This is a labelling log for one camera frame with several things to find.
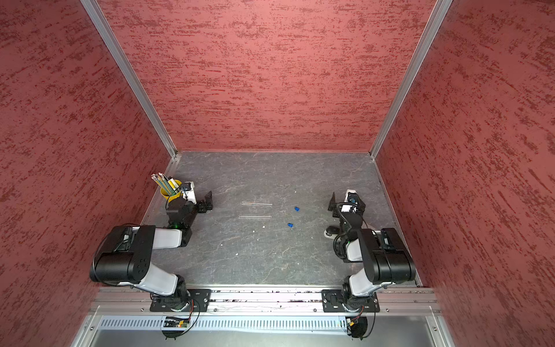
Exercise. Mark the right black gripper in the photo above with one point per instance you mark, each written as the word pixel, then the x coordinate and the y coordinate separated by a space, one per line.
pixel 340 208

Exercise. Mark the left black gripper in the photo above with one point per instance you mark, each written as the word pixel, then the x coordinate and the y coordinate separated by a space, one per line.
pixel 199 206

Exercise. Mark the clear test tube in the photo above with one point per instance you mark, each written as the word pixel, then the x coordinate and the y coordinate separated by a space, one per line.
pixel 255 216
pixel 257 203

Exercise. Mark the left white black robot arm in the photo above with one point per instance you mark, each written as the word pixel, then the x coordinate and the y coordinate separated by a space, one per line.
pixel 124 258

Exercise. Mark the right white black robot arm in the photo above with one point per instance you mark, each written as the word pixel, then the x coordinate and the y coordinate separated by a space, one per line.
pixel 384 257

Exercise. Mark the grey black stapler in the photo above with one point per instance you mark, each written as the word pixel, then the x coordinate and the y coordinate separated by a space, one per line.
pixel 331 232

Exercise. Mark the yellow pencil cup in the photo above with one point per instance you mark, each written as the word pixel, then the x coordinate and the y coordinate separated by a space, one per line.
pixel 170 190

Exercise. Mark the bundle of coloured pencils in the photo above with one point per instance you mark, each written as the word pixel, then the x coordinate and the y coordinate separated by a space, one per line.
pixel 159 178

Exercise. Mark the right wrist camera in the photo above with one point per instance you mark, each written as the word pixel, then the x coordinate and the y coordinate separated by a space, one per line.
pixel 352 202

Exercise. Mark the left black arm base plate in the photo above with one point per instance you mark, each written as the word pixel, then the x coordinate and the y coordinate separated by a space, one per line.
pixel 193 300

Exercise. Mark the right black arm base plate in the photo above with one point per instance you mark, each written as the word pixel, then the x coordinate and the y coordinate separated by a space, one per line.
pixel 335 300

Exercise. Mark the white slotted cable duct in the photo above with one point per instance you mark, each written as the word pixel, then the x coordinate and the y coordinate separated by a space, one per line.
pixel 248 324

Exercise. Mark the aluminium front rail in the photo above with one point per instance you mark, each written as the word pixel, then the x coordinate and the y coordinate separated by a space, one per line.
pixel 271 300

